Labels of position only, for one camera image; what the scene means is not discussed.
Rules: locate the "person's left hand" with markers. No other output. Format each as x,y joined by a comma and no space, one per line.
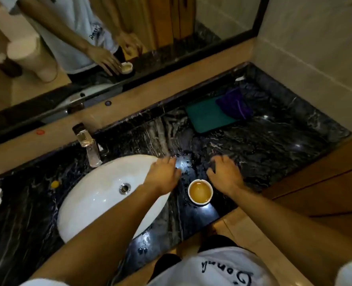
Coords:
162,175

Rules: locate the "person's right hand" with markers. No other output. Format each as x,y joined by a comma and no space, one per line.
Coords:
226,175

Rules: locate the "small white cup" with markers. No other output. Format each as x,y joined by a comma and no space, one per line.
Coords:
200,192

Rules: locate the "green rectangular mat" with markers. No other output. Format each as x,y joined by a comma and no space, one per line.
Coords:
204,116

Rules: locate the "purple cloth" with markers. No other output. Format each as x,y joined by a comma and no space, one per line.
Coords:
235,103

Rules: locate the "chrome faucet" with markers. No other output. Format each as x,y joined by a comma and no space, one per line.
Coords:
88,142

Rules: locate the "person's right forearm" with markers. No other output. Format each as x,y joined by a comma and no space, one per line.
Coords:
292,232

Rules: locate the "person's left forearm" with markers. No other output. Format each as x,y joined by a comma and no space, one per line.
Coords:
104,238

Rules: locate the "chrome sink drain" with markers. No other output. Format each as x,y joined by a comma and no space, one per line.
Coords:
125,188

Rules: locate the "white oval sink basin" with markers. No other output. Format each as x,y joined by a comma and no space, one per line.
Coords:
98,193

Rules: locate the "black shorts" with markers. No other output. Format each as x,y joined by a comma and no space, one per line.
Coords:
164,262

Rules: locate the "white printed t-shirt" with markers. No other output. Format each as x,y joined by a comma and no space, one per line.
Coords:
217,271

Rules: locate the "wooden door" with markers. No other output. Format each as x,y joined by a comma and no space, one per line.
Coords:
321,190

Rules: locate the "small white packet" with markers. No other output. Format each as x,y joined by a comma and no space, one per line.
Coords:
240,78

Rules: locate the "small yellow cap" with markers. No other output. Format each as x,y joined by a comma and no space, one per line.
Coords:
55,184

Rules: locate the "red round sticker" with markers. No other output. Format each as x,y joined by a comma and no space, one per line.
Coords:
40,132

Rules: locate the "black-framed wall mirror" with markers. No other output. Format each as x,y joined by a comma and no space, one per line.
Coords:
170,20

